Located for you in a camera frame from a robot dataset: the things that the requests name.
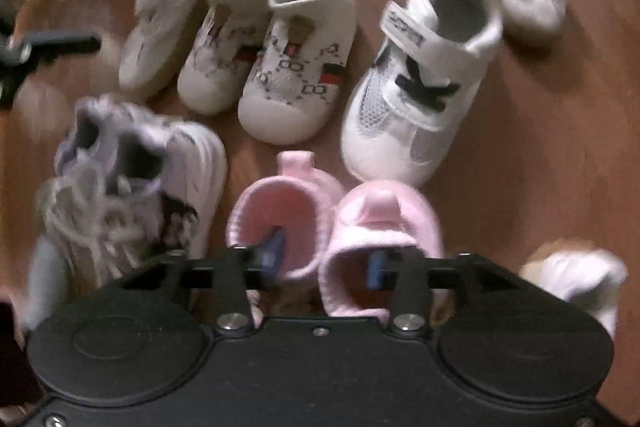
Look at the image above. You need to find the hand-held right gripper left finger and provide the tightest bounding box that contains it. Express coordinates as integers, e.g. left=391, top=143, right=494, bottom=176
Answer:
left=120, top=227, right=288, bottom=339

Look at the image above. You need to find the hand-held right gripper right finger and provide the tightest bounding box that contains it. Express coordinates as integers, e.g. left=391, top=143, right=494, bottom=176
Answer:
left=367, top=248, right=511, bottom=339

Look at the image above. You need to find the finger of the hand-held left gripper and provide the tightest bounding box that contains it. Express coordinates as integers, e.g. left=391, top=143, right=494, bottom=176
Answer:
left=19, top=33, right=104, bottom=60

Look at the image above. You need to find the pink sock shoe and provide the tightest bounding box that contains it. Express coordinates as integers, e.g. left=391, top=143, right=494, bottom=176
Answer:
left=225, top=151, right=346, bottom=288
left=320, top=181, right=445, bottom=323

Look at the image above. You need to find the beige sneaker with brown mark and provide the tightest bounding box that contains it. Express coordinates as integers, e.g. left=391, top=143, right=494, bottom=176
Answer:
left=119, top=0, right=207, bottom=102

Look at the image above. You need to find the white lace-up sneaker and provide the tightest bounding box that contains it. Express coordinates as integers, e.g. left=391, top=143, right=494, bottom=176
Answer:
left=27, top=93, right=229, bottom=313

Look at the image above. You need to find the white patterned sock shoe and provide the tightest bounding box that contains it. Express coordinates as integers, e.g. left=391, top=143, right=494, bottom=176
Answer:
left=238, top=0, right=358, bottom=146
left=177, top=0, right=278, bottom=115

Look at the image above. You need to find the white sneaker with black stripes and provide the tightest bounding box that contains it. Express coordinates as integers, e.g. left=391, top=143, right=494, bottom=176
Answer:
left=519, top=238, right=629, bottom=339

